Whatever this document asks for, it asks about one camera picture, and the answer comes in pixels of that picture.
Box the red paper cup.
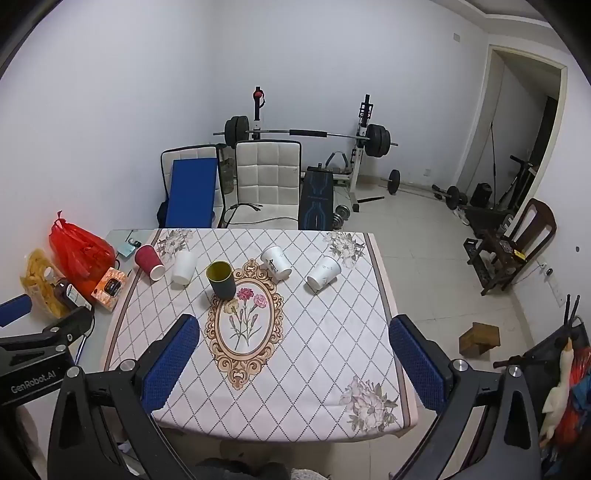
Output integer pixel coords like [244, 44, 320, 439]
[134, 244, 165, 281]

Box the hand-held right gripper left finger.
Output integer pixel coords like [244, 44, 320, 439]
[46, 314, 201, 480]

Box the green cup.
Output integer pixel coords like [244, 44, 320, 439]
[205, 261, 236, 300]

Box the orange box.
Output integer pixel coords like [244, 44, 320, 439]
[91, 267, 129, 312]

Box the barbell with small plates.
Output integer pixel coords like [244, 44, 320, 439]
[387, 169, 468, 208]

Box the small wooden stool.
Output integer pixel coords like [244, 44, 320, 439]
[458, 322, 502, 357]

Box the plain white cup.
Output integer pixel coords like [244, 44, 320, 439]
[171, 250, 198, 288]

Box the dark brown bottle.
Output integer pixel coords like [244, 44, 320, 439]
[53, 277, 93, 311]

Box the barbell with black plates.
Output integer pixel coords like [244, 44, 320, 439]
[213, 115, 399, 160]

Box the white weight bench rack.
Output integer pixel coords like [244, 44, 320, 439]
[247, 87, 376, 214]

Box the white paper cup black print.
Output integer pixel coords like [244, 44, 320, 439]
[260, 245, 293, 281]

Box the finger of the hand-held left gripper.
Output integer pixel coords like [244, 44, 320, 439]
[28, 306, 96, 347]
[0, 294, 34, 328]

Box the floral diamond pattern tablecloth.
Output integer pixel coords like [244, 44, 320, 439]
[102, 227, 420, 441]

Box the yellow snack bag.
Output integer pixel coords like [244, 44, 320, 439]
[19, 249, 70, 319]

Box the red plastic bag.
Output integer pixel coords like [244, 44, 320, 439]
[49, 211, 116, 298]

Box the dark wooden chair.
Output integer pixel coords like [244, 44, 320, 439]
[464, 198, 557, 296]

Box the white cushioned chair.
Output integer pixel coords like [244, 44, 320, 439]
[225, 140, 304, 230]
[160, 144, 228, 229]

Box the black kick scooter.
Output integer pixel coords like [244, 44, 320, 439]
[494, 155, 537, 209]

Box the black cable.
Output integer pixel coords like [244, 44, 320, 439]
[223, 201, 265, 228]

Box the blue board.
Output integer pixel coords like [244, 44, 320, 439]
[165, 158, 218, 229]

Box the red and blue cloth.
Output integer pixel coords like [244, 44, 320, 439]
[553, 345, 591, 445]

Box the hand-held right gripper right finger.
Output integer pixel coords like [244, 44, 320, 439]
[389, 314, 543, 480]

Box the white paper cup faint print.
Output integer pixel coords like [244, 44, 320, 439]
[306, 255, 342, 295]

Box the black speaker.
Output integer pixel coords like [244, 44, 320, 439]
[469, 183, 494, 208]

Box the black router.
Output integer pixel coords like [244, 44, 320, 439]
[560, 294, 584, 329]

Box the white goose toy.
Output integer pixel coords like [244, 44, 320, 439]
[540, 338, 576, 446]

